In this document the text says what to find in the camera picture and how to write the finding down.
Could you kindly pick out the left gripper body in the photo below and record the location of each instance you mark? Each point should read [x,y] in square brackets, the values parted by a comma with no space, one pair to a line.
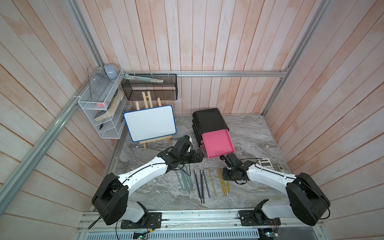
[184,158]

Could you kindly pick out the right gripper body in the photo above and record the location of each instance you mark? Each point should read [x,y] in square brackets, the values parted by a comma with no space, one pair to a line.
[228,174]

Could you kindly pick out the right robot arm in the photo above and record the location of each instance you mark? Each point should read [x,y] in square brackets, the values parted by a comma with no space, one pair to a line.
[305,200]

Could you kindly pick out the aluminium mounting rail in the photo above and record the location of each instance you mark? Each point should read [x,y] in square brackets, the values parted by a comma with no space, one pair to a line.
[222,224]

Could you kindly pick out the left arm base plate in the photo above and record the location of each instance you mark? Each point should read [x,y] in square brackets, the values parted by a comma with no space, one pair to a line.
[148,221]

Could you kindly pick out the black drawer cabinet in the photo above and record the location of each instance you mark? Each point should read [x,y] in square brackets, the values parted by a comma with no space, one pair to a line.
[205,121]

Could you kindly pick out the green white ruler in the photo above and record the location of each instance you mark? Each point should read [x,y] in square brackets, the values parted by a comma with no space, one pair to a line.
[142,79]

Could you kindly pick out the white wire wall shelf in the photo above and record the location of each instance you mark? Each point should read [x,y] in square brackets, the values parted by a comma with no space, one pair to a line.
[101,90]

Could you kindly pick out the book on shelf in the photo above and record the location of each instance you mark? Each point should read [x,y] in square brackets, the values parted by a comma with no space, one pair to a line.
[111,109]

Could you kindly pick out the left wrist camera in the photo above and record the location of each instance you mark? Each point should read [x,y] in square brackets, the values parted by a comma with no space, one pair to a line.
[183,145]

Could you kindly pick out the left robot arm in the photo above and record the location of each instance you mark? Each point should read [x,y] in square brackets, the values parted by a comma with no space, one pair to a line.
[111,199]

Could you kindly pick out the grey round speaker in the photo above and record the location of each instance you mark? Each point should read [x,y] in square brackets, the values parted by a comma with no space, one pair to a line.
[111,71]

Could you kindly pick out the white calculator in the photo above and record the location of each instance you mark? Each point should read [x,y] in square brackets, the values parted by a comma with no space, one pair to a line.
[265,163]

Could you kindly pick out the white board blue frame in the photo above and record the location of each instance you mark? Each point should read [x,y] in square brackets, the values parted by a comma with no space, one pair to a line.
[151,123]

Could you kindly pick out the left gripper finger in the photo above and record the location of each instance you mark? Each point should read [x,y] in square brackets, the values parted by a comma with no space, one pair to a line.
[191,160]
[199,156]

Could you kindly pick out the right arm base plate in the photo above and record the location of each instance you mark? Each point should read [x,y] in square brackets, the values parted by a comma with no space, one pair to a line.
[256,218]

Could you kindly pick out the black mesh wall basket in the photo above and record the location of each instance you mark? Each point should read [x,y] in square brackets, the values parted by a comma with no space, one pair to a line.
[166,91]

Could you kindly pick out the grey stapler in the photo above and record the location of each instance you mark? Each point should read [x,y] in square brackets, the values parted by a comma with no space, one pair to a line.
[279,168]

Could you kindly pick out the green pencil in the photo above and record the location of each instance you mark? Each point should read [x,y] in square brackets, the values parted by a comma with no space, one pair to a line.
[190,181]
[189,187]
[179,179]
[184,181]

